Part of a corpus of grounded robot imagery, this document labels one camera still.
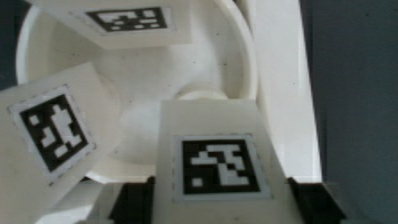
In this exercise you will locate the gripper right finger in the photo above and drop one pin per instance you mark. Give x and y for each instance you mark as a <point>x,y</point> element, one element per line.
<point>320,210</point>

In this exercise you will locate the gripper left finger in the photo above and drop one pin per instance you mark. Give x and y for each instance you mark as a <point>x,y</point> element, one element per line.
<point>123,205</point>

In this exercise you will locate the white round stool seat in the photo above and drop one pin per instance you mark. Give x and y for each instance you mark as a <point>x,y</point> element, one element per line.
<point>148,69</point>

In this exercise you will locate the white U-shaped fence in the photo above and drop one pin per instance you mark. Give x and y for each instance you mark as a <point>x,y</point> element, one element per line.
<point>285,97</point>

